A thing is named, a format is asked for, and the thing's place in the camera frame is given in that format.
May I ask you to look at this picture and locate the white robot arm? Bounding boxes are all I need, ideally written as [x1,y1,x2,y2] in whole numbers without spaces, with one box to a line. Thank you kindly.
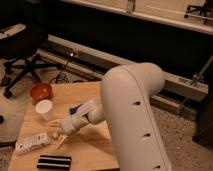
[49,63,172,171]

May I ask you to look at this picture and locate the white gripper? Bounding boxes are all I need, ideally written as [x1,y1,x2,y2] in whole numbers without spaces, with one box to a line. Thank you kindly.
[47,113,89,149]

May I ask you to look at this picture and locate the black striped block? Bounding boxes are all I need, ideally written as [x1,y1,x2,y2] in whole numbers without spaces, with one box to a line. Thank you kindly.
[37,155,72,170]

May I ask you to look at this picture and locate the red bowl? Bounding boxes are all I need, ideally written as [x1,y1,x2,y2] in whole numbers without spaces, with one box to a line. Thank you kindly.
[30,83,53,101]

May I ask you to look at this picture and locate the white cup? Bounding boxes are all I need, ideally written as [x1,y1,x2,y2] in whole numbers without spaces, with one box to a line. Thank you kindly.
[35,99,53,121]

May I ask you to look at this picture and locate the black office chair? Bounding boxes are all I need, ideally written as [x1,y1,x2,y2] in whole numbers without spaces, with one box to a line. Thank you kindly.
[0,0,62,98]

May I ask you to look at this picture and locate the metal floor rail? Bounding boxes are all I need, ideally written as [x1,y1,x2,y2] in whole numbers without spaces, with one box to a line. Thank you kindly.
[45,35,209,102]

